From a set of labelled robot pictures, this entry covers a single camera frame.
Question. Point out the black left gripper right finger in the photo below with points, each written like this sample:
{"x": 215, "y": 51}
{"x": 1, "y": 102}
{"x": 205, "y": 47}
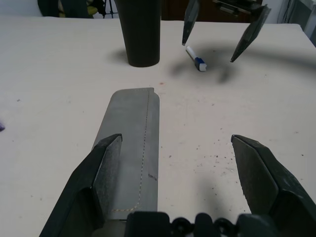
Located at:
{"x": 271, "y": 187}

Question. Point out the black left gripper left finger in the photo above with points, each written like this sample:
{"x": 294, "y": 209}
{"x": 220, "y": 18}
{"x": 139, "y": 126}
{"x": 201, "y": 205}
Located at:
{"x": 81, "y": 187}

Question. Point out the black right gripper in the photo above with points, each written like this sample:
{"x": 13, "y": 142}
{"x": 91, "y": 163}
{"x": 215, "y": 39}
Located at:
{"x": 237, "y": 6}

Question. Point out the white marker blue band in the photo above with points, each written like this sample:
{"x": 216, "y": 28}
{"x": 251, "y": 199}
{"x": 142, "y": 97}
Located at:
{"x": 197, "y": 60}

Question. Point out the grey glasses case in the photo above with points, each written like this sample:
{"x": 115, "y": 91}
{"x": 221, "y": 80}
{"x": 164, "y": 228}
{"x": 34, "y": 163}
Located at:
{"x": 133, "y": 148}

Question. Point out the black plastic cup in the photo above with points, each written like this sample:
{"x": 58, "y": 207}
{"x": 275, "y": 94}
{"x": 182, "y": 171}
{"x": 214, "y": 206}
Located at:
{"x": 140, "y": 37}

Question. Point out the black backpack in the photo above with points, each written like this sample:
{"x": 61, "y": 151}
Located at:
{"x": 69, "y": 8}

